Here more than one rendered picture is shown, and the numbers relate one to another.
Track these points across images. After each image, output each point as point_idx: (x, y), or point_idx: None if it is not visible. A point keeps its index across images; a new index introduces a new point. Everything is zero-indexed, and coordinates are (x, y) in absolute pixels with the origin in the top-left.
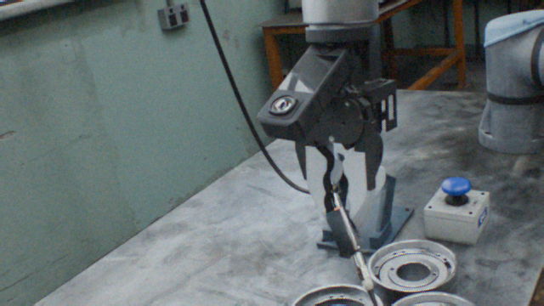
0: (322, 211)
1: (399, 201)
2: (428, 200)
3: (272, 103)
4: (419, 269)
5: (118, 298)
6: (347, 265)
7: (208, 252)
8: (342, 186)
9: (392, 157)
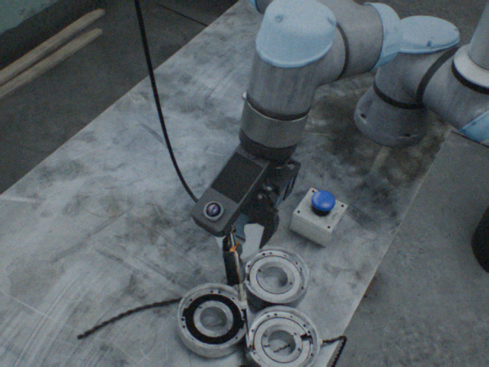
0: (220, 245)
1: None
2: (297, 184)
3: (204, 204)
4: (279, 271)
5: (25, 250)
6: None
7: (106, 207)
8: None
9: None
